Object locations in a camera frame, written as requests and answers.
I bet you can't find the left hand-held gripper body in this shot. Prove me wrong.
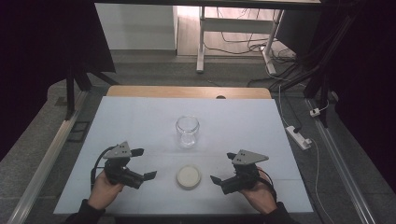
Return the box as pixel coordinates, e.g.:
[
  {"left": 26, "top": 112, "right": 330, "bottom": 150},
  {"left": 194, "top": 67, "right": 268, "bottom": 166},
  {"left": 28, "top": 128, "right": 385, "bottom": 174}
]
[{"left": 102, "top": 141, "right": 147, "bottom": 190}]

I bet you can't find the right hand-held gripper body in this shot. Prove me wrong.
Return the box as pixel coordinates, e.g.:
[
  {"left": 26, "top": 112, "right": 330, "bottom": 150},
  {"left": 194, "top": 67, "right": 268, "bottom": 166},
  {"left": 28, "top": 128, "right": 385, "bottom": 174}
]
[{"left": 219, "top": 149, "right": 270, "bottom": 196}]

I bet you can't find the white round jar lid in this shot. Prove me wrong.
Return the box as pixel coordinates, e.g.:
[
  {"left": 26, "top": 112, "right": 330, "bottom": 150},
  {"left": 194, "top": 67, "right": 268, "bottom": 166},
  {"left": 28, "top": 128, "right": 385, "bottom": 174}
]
[{"left": 176, "top": 164, "right": 203, "bottom": 190}]

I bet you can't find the clear glass jar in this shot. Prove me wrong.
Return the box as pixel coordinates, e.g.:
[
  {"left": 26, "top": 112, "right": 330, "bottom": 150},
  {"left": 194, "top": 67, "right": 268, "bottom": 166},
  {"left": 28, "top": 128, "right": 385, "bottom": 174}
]
[{"left": 175, "top": 115, "right": 201, "bottom": 149}]

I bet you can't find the person's right hand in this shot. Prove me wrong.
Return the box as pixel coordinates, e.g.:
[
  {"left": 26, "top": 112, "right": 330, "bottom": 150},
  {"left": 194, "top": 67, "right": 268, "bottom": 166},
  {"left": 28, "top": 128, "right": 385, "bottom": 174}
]
[{"left": 238, "top": 169, "right": 278, "bottom": 216}]

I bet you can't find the person's left hand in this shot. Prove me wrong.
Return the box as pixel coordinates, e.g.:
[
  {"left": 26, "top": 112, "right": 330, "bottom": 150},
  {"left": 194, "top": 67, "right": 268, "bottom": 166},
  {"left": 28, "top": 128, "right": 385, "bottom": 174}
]
[{"left": 88, "top": 170, "right": 126, "bottom": 211}]

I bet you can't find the pale blue table mat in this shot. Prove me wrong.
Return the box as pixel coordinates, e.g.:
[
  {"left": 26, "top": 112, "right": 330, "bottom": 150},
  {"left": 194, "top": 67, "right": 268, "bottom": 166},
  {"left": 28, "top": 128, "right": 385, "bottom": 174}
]
[{"left": 53, "top": 95, "right": 314, "bottom": 217}]

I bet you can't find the white power strip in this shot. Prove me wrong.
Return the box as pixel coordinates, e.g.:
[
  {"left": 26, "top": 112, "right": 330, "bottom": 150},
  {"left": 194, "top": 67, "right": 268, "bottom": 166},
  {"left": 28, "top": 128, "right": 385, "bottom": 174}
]
[{"left": 285, "top": 125, "right": 313, "bottom": 151}]

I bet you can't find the wooden table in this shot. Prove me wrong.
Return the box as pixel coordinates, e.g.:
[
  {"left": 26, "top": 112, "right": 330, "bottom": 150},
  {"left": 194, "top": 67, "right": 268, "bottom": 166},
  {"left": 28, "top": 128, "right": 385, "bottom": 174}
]
[{"left": 106, "top": 85, "right": 273, "bottom": 100}]

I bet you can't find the black metal stand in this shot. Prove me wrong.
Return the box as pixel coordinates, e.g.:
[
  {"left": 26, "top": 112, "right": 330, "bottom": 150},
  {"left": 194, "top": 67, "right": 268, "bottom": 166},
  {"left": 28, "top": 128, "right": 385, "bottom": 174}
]
[
  {"left": 302, "top": 12, "right": 358, "bottom": 129},
  {"left": 64, "top": 60, "right": 121, "bottom": 121}
]

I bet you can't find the white cabinet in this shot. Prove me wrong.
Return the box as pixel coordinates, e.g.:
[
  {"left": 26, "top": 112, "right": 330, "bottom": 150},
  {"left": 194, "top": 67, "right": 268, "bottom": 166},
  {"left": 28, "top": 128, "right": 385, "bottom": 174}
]
[{"left": 94, "top": 3, "right": 179, "bottom": 51}]

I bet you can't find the white-framed desk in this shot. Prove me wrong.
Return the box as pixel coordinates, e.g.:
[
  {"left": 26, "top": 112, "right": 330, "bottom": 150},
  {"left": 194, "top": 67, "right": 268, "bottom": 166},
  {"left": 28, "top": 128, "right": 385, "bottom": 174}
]
[{"left": 92, "top": 0, "right": 323, "bottom": 76}]

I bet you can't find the black curtain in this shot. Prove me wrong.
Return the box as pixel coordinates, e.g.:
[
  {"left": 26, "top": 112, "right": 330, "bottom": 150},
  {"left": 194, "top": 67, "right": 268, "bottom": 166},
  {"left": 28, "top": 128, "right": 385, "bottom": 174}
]
[
  {"left": 0, "top": 0, "right": 117, "bottom": 169},
  {"left": 311, "top": 0, "right": 396, "bottom": 194}
]

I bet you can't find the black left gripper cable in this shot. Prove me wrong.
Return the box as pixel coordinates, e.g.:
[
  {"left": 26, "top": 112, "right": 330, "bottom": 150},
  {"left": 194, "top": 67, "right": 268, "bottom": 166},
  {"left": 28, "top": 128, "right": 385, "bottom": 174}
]
[{"left": 90, "top": 145, "right": 118, "bottom": 191}]

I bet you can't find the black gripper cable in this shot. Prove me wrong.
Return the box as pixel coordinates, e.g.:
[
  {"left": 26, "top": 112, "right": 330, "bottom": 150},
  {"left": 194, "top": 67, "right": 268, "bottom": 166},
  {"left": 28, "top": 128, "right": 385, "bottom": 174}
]
[
  {"left": 256, "top": 167, "right": 278, "bottom": 202},
  {"left": 90, "top": 145, "right": 118, "bottom": 191}
]

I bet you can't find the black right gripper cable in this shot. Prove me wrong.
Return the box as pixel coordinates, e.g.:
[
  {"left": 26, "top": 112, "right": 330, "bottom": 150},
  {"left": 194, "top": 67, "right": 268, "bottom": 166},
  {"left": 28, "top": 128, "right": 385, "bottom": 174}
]
[{"left": 256, "top": 167, "right": 278, "bottom": 202}]

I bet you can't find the thin white cable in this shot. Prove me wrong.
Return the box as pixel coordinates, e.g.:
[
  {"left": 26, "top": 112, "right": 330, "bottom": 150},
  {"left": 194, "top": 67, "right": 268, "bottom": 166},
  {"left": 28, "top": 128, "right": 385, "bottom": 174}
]
[{"left": 277, "top": 84, "right": 290, "bottom": 128}]

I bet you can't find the white power strip cable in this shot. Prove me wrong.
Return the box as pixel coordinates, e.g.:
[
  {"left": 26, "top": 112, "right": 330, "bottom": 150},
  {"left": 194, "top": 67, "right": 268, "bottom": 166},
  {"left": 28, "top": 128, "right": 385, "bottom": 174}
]
[{"left": 306, "top": 138, "right": 336, "bottom": 224}]

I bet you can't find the aluminium floor rail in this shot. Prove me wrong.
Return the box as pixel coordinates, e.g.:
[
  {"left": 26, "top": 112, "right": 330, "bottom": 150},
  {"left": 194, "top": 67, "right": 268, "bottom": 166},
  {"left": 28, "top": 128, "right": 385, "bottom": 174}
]
[
  {"left": 6, "top": 90, "right": 92, "bottom": 224},
  {"left": 304, "top": 97, "right": 378, "bottom": 224}
]

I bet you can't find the black cable bundle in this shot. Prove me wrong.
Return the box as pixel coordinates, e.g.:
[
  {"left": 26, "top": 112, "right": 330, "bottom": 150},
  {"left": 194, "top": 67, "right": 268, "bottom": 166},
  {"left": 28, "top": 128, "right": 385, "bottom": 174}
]
[{"left": 247, "top": 55, "right": 316, "bottom": 91}]

